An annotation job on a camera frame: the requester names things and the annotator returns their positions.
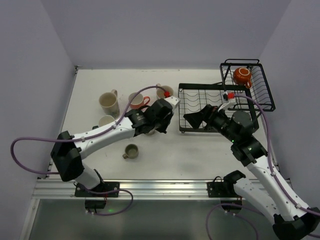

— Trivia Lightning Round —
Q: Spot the small beige patterned cup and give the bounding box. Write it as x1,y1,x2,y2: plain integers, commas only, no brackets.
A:
145,129,155,136

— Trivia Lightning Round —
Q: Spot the tall floral cream mug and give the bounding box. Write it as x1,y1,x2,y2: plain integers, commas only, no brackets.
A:
156,83,174,100

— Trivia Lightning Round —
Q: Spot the orange ceramic mug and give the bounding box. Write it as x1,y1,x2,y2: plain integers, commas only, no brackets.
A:
128,92,151,109

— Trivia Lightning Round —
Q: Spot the cream round mug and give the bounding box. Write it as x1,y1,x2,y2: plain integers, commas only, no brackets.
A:
122,144,139,159

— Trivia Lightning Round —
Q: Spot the orange round mug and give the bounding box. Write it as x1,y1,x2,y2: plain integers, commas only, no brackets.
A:
232,67,252,89

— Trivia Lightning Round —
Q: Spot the beige ceramic mug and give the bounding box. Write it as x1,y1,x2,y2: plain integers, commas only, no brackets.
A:
98,89,120,119

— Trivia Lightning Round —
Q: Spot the teal ceramic cup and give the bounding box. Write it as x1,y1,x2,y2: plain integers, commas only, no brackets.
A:
92,115,115,130

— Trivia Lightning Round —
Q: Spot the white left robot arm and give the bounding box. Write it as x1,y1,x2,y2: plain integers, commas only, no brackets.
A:
50,96,180,191

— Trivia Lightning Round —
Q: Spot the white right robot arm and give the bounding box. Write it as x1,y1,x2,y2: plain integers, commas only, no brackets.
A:
183,104,320,240

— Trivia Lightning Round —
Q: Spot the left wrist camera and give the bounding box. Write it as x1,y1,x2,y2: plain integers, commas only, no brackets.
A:
163,91,181,111

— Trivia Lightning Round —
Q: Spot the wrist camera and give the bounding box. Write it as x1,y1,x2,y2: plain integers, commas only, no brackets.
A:
218,91,237,111
163,91,181,111

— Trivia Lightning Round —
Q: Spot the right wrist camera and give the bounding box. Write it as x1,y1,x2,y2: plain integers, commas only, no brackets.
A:
218,91,237,111

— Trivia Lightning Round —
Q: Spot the black wire dish rack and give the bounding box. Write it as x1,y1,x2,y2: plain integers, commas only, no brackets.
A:
178,58,276,133

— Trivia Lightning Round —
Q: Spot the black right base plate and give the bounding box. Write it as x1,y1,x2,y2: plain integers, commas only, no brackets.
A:
206,176,239,198

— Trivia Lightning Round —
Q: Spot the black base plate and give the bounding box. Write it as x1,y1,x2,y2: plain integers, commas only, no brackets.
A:
74,181,120,198
206,176,239,198

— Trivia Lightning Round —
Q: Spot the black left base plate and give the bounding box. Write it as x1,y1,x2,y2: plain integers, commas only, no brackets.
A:
74,181,120,198

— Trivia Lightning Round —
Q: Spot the aluminium mounting rail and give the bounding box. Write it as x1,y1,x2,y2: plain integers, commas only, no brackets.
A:
31,179,209,201

